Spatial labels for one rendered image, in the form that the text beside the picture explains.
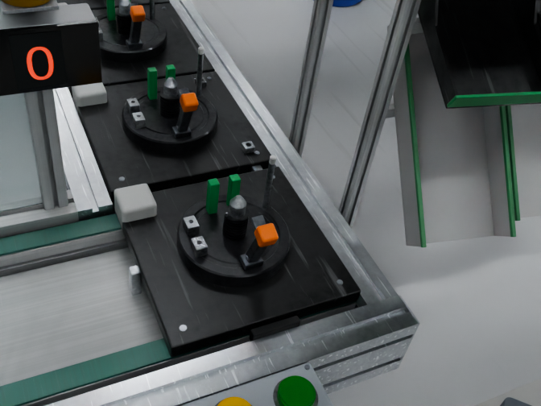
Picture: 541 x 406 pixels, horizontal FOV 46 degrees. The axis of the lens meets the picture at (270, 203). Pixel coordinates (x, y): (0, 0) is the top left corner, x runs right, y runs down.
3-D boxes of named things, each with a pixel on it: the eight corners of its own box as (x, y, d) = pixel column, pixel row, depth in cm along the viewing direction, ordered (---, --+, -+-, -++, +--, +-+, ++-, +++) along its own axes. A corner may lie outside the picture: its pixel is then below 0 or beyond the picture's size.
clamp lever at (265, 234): (262, 263, 75) (279, 238, 68) (246, 267, 74) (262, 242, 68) (252, 235, 76) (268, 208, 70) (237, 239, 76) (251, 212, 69)
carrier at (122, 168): (273, 169, 95) (284, 99, 86) (111, 202, 86) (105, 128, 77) (215, 80, 110) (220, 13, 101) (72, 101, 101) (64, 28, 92)
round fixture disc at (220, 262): (307, 270, 79) (309, 259, 77) (199, 300, 73) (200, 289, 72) (261, 195, 87) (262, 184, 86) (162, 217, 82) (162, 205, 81)
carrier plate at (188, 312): (358, 300, 79) (361, 289, 77) (171, 358, 70) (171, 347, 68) (277, 176, 94) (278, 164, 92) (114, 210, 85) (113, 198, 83)
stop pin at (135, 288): (142, 293, 78) (141, 272, 76) (132, 296, 78) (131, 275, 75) (138, 285, 79) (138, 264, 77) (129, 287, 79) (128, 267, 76)
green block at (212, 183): (217, 213, 81) (220, 184, 78) (208, 214, 81) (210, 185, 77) (214, 206, 82) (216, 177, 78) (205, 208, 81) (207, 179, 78)
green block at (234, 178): (237, 208, 82) (241, 179, 79) (229, 210, 82) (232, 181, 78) (234, 201, 83) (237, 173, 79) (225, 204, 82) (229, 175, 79)
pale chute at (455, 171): (495, 235, 85) (516, 237, 80) (405, 246, 81) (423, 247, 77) (476, 24, 85) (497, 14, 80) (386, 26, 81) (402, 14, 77)
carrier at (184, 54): (214, 79, 110) (219, 12, 101) (72, 99, 101) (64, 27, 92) (171, 11, 125) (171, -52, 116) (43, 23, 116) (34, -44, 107)
